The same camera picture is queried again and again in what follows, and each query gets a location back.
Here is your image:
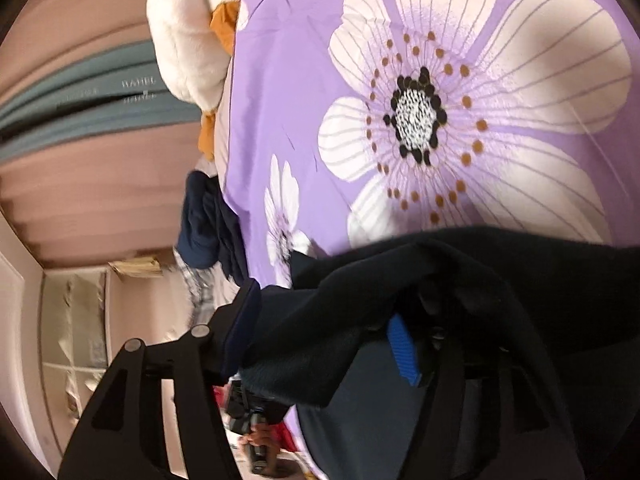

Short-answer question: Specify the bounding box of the stack of folded navy clothes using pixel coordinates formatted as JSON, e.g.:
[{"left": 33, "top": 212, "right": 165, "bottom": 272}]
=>
[{"left": 174, "top": 169, "right": 251, "bottom": 288}]

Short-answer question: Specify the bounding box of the white wall cabinet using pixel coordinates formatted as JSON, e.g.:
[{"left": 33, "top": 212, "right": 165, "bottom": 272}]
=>
[{"left": 37, "top": 257, "right": 176, "bottom": 426}]

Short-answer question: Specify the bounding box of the purple floral bedsheet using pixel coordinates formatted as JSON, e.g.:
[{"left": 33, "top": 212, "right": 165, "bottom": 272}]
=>
[{"left": 220, "top": 0, "right": 640, "bottom": 480}]

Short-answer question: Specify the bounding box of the pink curtain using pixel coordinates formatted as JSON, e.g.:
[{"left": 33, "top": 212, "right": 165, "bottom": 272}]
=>
[{"left": 0, "top": 0, "right": 211, "bottom": 271}]

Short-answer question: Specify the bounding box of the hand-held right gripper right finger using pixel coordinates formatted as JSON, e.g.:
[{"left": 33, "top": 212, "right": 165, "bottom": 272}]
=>
[{"left": 387, "top": 312, "right": 587, "bottom": 480}]

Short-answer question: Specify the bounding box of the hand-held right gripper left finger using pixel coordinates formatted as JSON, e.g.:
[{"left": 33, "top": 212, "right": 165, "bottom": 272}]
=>
[{"left": 56, "top": 279, "right": 263, "bottom": 480}]

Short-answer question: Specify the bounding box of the red down jacket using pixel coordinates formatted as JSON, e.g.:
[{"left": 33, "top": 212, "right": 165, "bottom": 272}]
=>
[{"left": 212, "top": 385, "right": 303, "bottom": 453}]

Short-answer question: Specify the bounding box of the striped hanging cloth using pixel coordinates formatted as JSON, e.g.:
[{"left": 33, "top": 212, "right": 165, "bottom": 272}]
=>
[{"left": 110, "top": 256, "right": 166, "bottom": 277}]

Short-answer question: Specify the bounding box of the navy zip jacket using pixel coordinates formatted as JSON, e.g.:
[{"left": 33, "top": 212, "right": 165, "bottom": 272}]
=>
[{"left": 222, "top": 225, "right": 640, "bottom": 480}]

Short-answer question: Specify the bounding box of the person's left hand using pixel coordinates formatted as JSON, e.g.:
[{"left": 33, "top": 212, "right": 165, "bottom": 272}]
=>
[{"left": 239, "top": 422, "right": 284, "bottom": 463}]

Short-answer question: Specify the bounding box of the white goose plush toy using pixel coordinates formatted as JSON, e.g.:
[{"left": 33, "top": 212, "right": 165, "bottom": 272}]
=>
[{"left": 146, "top": 0, "right": 251, "bottom": 162}]

